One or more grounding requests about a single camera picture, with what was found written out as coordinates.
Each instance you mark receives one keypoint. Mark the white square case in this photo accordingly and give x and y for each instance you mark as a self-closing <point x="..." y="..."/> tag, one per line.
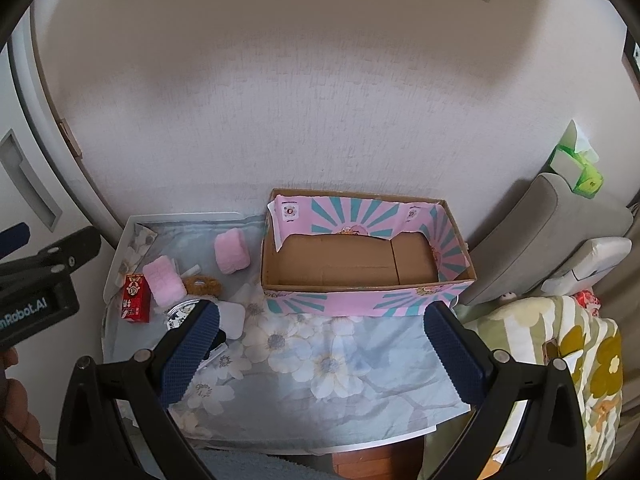
<point x="232" y="317"/>

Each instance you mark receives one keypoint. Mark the green tissue pack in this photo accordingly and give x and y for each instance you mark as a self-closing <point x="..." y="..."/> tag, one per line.
<point x="585" y="175"/>

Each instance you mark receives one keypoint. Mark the yellow floral blanket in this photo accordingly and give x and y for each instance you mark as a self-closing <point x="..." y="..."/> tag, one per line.
<point x="530" y="330"/>

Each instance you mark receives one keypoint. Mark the person's left hand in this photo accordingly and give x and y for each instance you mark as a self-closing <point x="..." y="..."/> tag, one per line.
<point x="22" y="410"/>

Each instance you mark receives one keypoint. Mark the grey blue rug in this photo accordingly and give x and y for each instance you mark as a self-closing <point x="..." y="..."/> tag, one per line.
<point x="260" y="467"/>

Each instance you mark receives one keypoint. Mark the white sliding door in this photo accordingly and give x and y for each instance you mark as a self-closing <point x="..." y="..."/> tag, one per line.
<point x="20" y="110"/>

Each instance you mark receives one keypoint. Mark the brown plush toy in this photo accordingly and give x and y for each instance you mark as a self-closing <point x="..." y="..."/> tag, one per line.
<point x="200" y="286"/>

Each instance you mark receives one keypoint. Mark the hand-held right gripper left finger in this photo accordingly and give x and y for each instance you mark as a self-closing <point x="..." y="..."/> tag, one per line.
<point x="192" y="355"/>

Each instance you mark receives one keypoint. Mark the grey seat cushion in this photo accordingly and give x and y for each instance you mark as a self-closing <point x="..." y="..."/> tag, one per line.
<point x="540" y="230"/>

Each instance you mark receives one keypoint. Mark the pink printed cardboard box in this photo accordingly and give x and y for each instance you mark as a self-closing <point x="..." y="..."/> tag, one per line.
<point x="350" y="265"/>

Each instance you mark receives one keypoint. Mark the white stick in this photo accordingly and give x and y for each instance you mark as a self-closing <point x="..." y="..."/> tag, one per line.
<point x="192" y="270"/>

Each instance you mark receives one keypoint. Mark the red carton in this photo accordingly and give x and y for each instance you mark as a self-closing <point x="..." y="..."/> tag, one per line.
<point x="135" y="297"/>

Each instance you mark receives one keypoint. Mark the pink fluffy cloth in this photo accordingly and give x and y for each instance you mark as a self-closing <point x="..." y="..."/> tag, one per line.
<point x="162" y="280"/>
<point x="232" y="252"/>

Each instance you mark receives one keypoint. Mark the red patterned cloth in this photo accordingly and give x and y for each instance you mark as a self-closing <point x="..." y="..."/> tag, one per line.
<point x="585" y="300"/>

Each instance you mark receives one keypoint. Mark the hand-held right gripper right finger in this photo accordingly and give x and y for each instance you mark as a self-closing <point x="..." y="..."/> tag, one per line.
<point x="452" y="355"/>

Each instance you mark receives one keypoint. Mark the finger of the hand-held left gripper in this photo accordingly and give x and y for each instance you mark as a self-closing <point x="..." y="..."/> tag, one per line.
<point x="60" y="255"/>
<point x="14" y="240"/>

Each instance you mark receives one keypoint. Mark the white plush pillow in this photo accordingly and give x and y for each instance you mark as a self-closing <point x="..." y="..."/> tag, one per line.
<point x="590" y="260"/>

